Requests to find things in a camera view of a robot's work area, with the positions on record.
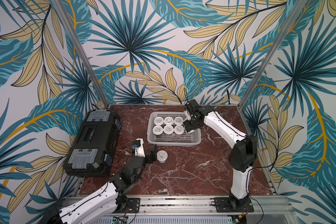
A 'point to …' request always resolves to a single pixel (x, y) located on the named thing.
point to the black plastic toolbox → (98, 139)
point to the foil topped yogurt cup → (162, 156)
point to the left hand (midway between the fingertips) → (150, 146)
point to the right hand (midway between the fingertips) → (191, 125)
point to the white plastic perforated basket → (186, 139)
